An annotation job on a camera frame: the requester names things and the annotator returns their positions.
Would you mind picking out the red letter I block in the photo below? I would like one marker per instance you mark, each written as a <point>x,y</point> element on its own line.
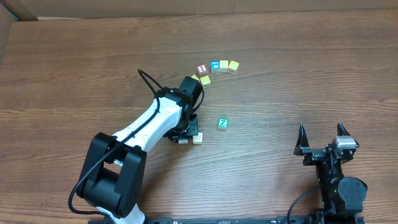
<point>202,70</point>

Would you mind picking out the yellow block middle top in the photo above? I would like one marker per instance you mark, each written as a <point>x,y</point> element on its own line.
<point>224,66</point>

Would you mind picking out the yellow block far right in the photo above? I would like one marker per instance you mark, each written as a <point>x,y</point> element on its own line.
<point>233,66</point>

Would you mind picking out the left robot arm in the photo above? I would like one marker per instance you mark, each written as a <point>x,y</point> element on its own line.
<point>112,174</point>

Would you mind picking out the blue letter P block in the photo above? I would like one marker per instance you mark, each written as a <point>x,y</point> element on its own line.
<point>183,141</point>

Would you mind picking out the yellow block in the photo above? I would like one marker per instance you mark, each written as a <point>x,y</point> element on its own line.
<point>233,66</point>
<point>224,66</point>
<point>205,80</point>
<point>195,77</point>

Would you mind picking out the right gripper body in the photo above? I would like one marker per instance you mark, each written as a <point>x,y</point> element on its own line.
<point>314,152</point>

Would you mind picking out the yellow block left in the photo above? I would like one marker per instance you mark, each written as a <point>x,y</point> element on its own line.
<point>195,77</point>

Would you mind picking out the cardboard box corner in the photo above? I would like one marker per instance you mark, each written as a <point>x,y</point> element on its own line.
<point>12,11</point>

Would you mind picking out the blue picture block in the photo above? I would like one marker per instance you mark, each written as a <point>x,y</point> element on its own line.
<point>215,66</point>

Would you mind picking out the green letter Z block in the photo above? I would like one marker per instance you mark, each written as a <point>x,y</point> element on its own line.
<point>223,124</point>

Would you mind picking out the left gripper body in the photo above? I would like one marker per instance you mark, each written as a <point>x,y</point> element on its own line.
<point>190,129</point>

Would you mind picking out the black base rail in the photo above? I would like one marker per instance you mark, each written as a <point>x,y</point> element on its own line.
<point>277,220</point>

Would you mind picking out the yellow block centre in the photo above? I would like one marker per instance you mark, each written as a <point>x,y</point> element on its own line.
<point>205,80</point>

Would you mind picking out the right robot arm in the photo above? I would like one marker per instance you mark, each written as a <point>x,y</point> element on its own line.
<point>341,196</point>

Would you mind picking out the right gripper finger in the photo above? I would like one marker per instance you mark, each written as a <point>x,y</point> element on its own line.
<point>341,130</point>
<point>302,145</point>

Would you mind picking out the white natural wood block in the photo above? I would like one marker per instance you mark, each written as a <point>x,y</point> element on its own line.
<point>198,139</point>

